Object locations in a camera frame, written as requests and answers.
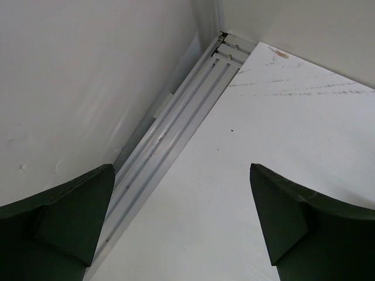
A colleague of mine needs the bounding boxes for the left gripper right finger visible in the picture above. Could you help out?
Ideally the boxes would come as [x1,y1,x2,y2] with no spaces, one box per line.
[250,163,374,280]

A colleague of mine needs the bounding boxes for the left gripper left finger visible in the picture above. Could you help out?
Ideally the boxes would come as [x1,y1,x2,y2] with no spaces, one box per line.
[1,164,115,280]

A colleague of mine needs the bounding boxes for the aluminium rail left side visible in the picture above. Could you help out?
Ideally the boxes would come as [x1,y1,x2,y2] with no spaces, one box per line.
[84,32,255,280]

